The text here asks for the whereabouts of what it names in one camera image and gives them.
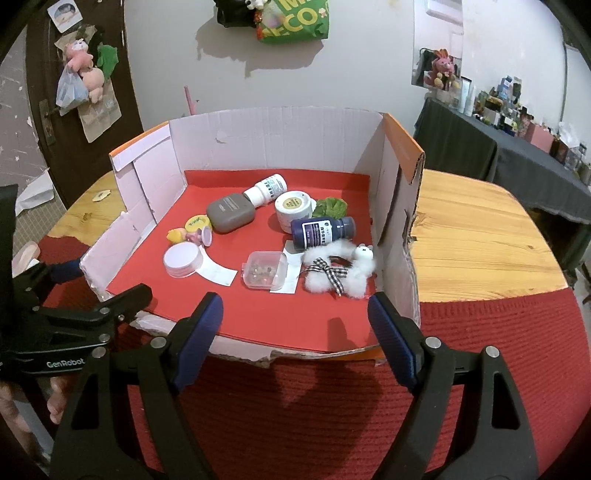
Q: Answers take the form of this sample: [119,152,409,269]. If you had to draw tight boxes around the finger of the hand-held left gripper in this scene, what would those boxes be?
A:
[37,283,153,346]
[11,258,84,315]

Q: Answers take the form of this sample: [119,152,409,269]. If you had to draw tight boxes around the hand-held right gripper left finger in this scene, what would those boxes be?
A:
[48,292,225,480]

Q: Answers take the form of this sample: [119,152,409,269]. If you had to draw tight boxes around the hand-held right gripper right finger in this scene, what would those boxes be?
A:
[367,291,541,480]

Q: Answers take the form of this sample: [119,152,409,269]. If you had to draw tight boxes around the white round jar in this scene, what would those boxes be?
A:
[163,243,205,278]

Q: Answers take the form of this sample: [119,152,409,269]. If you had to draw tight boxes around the white fluffy scrunchie with bow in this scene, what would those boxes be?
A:
[300,240,379,300]

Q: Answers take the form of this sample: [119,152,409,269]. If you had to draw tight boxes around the clear small plastic box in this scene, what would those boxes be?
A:
[241,250,287,291]

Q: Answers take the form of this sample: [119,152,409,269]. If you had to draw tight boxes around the dark blue bottle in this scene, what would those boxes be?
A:
[290,216,357,252]

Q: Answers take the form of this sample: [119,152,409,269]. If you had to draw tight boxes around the grey eyeshadow case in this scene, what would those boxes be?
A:
[206,194,256,233]

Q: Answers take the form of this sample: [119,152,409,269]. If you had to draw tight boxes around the green leafy toy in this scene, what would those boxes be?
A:
[311,197,348,220]

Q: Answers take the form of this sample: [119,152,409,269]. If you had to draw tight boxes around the white jar with yellow label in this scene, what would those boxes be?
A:
[274,189,315,233]

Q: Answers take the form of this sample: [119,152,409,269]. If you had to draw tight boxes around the white pill bottle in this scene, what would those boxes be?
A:
[243,174,288,208]

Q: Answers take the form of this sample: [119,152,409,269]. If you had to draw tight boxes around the orange cardboard box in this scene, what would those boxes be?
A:
[79,105,426,367]

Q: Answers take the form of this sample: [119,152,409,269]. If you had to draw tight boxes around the person's left hand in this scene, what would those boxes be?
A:
[0,376,70,444]

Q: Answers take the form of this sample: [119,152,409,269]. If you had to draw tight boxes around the pink case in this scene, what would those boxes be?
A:
[11,240,40,278]

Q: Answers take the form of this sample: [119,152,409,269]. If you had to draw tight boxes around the white paper sheet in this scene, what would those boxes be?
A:
[14,168,58,217]

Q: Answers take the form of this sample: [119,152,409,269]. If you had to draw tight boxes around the red knitted mat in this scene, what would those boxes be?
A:
[39,233,591,480]

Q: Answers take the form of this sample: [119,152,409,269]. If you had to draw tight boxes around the translucent plastic bag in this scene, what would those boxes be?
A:
[55,65,90,112]

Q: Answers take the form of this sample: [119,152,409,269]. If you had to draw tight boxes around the peach plush toy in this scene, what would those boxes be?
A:
[81,67,106,103]

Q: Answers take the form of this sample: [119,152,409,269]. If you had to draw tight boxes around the dark tablecloth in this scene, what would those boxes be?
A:
[413,97,591,278]

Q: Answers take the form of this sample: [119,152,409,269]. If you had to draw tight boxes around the green plush toy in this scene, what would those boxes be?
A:
[97,44,119,84]

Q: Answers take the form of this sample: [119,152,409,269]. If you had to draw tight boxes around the pink pig plush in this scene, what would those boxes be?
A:
[65,39,95,72]

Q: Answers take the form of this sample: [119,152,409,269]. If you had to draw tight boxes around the photo sticker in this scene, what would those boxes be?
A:
[48,0,84,21]

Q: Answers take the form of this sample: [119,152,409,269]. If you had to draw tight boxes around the group of cosmetics bottles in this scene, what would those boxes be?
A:
[436,74,591,185]

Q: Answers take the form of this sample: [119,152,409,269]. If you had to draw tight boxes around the pink bunny plush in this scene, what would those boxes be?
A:
[424,48,455,90]

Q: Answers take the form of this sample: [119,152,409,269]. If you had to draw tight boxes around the black bag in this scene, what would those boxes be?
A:
[215,0,264,29]

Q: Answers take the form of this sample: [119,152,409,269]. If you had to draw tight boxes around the metal door handle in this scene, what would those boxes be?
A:
[39,99,56,148]

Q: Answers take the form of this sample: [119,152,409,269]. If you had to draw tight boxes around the wall mirror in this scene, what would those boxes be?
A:
[411,0,465,90]

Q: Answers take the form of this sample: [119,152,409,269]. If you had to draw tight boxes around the white board with black frame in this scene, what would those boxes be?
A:
[561,14,591,153]

